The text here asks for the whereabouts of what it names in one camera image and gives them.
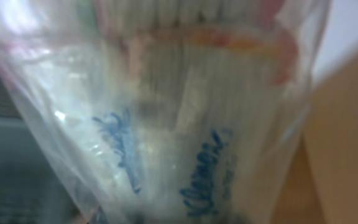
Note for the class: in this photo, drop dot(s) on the clear bag of tissue packs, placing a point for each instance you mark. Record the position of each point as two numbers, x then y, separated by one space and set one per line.
161 111

